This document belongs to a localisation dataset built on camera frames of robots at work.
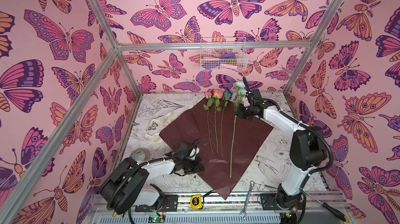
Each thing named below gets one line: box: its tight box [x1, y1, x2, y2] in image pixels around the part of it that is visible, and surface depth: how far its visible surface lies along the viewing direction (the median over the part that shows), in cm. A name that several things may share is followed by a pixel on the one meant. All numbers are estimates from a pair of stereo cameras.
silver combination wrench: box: [239, 180, 255, 219], surface depth 76 cm
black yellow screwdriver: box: [302, 189, 350, 223], surface depth 70 cm
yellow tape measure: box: [190, 194, 203, 210], surface depth 74 cm
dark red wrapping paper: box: [158, 97, 274, 201], surface depth 96 cm
